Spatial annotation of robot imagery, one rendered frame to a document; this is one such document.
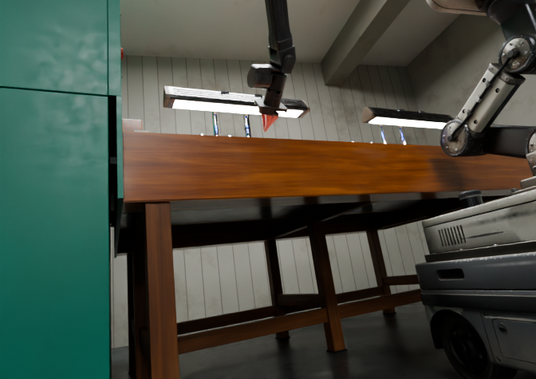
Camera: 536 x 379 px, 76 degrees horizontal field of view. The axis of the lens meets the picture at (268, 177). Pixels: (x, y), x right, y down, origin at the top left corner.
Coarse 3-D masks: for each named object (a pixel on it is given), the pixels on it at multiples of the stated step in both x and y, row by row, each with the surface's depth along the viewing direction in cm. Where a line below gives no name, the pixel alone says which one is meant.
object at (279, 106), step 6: (270, 90) 110; (270, 96) 111; (276, 96) 111; (258, 102) 114; (264, 102) 113; (270, 102) 112; (276, 102) 112; (258, 108) 112; (264, 108) 111; (270, 108) 112; (276, 108) 113; (282, 108) 114
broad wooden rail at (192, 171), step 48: (144, 144) 87; (192, 144) 92; (240, 144) 98; (288, 144) 105; (336, 144) 113; (384, 144) 122; (144, 192) 83; (192, 192) 88; (240, 192) 94; (288, 192) 100; (336, 192) 107; (384, 192) 115; (432, 192) 126
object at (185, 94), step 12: (168, 96) 126; (180, 96) 128; (192, 96) 130; (204, 96) 132; (216, 96) 135; (228, 96) 138; (240, 96) 141; (252, 96) 144; (288, 108) 147; (300, 108) 149
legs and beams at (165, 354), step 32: (160, 224) 84; (288, 224) 193; (320, 224) 169; (384, 224) 241; (128, 256) 182; (160, 256) 81; (320, 256) 164; (128, 288) 178; (160, 288) 79; (320, 288) 162; (384, 288) 242; (128, 320) 174; (160, 320) 77; (192, 320) 187; (224, 320) 193; (288, 320) 149; (320, 320) 155; (128, 352) 172; (160, 352) 75
